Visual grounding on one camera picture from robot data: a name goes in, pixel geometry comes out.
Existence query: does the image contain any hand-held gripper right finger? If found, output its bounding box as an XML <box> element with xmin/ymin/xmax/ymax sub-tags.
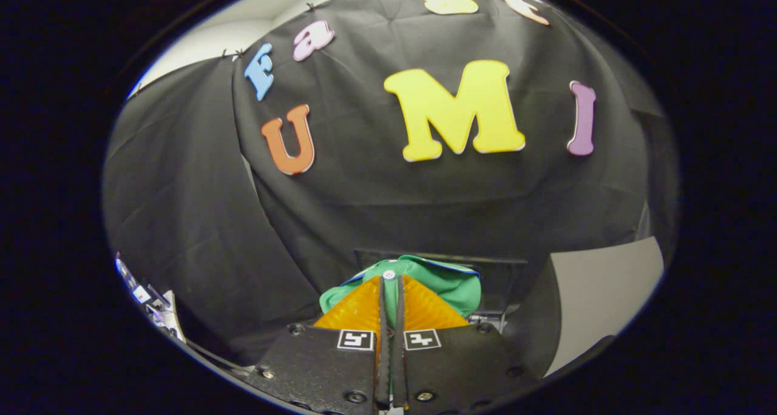
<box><xmin>392</xmin><ymin>274</ymin><xmax>535</xmax><ymax>413</ymax></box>

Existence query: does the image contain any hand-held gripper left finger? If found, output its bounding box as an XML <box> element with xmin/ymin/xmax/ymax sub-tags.
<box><xmin>255</xmin><ymin>274</ymin><xmax>390</xmax><ymax>413</ymax></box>

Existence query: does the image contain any green polo shirt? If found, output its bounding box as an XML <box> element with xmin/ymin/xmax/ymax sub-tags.
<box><xmin>319</xmin><ymin>255</ymin><xmax>482</xmax><ymax>332</ymax></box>

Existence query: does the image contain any black backdrop cloth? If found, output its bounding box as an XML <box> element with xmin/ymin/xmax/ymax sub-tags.
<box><xmin>102</xmin><ymin>0</ymin><xmax>679</xmax><ymax>367</ymax></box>

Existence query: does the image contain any white and blue clutter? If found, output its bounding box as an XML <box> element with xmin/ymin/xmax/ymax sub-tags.
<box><xmin>115</xmin><ymin>252</ymin><xmax>186</xmax><ymax>343</ymax></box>

